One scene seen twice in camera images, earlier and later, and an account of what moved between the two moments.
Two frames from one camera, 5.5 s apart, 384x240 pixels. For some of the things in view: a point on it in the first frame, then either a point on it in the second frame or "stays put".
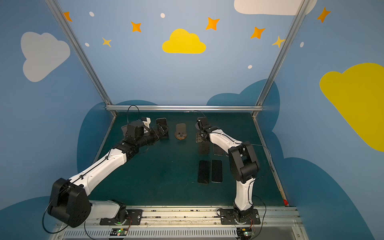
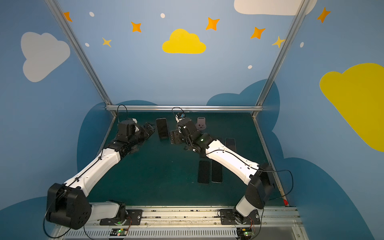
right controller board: (244, 232) stays put
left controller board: (119, 231) stays put
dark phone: (203, 174) stays put
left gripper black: (160, 130) -> (147, 130)
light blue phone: (216, 171) stays put
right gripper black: (201, 132) -> (175, 136)
